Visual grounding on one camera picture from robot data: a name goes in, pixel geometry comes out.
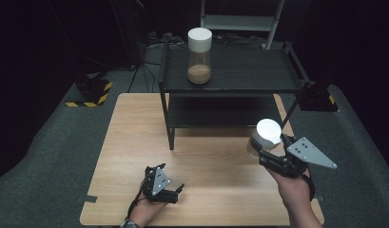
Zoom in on black gripper wrist cable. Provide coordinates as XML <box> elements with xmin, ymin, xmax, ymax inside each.
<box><xmin>126</xmin><ymin>185</ymin><xmax>146</xmax><ymax>220</ymax></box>
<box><xmin>300</xmin><ymin>173</ymin><xmax>317</xmax><ymax>202</ymax></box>

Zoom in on person's left hand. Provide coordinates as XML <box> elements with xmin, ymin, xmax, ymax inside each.
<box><xmin>127</xmin><ymin>193</ymin><xmax>168</xmax><ymax>226</ymax></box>

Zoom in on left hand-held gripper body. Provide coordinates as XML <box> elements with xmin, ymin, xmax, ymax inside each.
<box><xmin>141</xmin><ymin>165</ymin><xmax>179</xmax><ymax>204</ymax></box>

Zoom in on black striped stand base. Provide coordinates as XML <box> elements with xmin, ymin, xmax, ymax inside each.
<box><xmin>298</xmin><ymin>80</ymin><xmax>340</xmax><ymax>113</ymax></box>
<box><xmin>65</xmin><ymin>77</ymin><xmax>114</xmax><ymax>108</ymax></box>

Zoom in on black right gripper wrist cable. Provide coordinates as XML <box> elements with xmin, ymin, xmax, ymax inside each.
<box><xmin>300</xmin><ymin>173</ymin><xmax>317</xmax><ymax>202</ymax></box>

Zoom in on power strip with cables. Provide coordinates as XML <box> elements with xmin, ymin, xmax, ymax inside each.
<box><xmin>146</xmin><ymin>30</ymin><xmax>189</xmax><ymax>50</ymax></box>

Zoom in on person's right hand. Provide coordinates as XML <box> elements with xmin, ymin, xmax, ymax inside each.
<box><xmin>265</xmin><ymin>166</ymin><xmax>312</xmax><ymax>211</ymax></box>

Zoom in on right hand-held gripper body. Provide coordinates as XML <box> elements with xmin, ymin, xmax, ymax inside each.
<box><xmin>258</xmin><ymin>136</ymin><xmax>339</xmax><ymax>179</ymax></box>

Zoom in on black left gripper wrist cable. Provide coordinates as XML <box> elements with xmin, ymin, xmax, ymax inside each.
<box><xmin>126</xmin><ymin>185</ymin><xmax>146</xmax><ymax>220</ymax></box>

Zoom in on clear jar with spout lid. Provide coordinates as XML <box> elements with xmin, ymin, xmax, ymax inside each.
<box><xmin>246</xmin><ymin>118</ymin><xmax>283</xmax><ymax>158</ymax></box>

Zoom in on grey metal frame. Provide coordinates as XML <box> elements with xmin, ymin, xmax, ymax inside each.
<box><xmin>200</xmin><ymin>0</ymin><xmax>285</xmax><ymax>51</ymax></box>

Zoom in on wristwatch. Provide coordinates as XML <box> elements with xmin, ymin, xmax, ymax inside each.
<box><xmin>119</xmin><ymin>218</ymin><xmax>143</xmax><ymax>228</ymax></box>

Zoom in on black two-tier shelf rack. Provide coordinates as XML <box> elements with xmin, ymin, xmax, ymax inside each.
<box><xmin>158</xmin><ymin>39</ymin><xmax>316</xmax><ymax>151</ymax></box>

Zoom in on tangled dark cables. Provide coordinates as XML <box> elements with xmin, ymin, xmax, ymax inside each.
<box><xmin>211</xmin><ymin>32</ymin><xmax>266</xmax><ymax>46</ymax></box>

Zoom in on black floor cables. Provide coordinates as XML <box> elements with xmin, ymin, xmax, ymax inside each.
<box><xmin>127</xmin><ymin>61</ymin><xmax>162</xmax><ymax>94</ymax></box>

